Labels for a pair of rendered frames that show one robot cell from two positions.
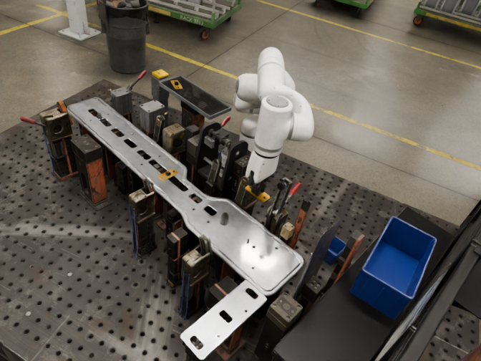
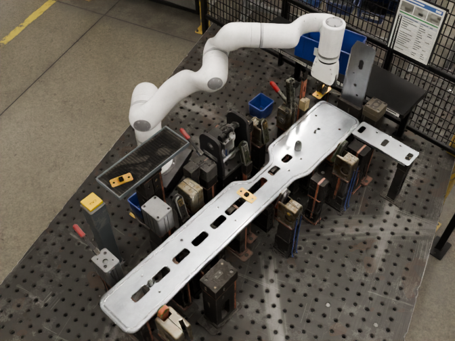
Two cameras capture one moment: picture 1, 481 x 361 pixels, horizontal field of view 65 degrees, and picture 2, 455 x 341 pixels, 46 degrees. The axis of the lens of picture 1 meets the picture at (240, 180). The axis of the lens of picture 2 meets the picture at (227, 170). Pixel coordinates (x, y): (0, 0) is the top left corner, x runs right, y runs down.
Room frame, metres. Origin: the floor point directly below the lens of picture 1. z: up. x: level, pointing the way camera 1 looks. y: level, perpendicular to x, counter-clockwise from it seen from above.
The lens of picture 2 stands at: (1.13, 1.58, 2.75)
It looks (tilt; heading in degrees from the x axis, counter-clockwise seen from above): 51 degrees down; 276
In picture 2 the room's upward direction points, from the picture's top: 1 degrees counter-clockwise
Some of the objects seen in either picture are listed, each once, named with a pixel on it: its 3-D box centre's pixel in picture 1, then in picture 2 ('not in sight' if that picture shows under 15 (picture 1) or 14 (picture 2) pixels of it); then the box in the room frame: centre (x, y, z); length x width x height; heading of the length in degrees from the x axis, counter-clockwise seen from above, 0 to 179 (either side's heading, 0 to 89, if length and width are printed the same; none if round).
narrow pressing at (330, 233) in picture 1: (316, 261); (357, 75); (0.73, -0.27, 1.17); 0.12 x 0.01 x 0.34; 143
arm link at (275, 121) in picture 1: (274, 122); (331, 36); (0.90, -0.06, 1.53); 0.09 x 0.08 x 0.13; 95
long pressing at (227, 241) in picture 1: (163, 173); (244, 199); (1.19, 0.33, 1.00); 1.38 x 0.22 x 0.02; 53
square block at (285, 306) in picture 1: (275, 333); (368, 131); (0.63, -0.21, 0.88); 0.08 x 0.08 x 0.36; 53
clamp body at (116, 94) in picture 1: (124, 120); (113, 282); (1.67, 0.68, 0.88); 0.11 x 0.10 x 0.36; 143
